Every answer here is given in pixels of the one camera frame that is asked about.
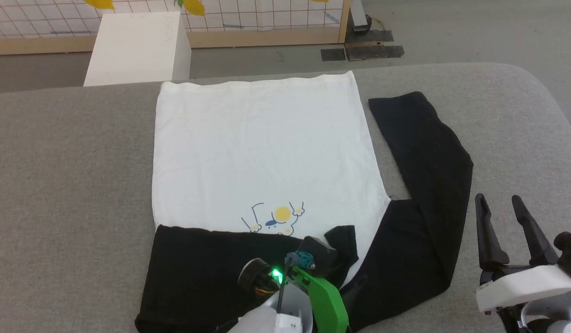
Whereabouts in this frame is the black and white long-sleeve shirt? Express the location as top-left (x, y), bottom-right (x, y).
top-left (135, 71), bottom-right (474, 333)

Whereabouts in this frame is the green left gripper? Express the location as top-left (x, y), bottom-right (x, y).
top-left (292, 266), bottom-right (350, 333)

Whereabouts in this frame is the wide black floor mat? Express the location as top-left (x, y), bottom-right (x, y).
top-left (345, 45), bottom-right (405, 62)

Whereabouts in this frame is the white box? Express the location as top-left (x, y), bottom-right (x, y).
top-left (84, 12), bottom-right (192, 87)

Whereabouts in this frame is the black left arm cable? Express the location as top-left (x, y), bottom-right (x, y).
top-left (276, 254), bottom-right (296, 315)

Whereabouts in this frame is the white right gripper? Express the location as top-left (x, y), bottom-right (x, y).
top-left (474, 193), bottom-right (571, 314)

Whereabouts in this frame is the grey metal stand foot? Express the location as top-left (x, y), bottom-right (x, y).
top-left (350, 0), bottom-right (372, 32)

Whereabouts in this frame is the dark floor mat under stand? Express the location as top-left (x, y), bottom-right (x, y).
top-left (346, 30), bottom-right (394, 45)

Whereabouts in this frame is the grey fabric sofa seat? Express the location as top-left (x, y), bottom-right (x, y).
top-left (0, 62), bottom-right (571, 333)

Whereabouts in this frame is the lemon print partition panel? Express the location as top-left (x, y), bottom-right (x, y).
top-left (0, 0), bottom-right (351, 56)

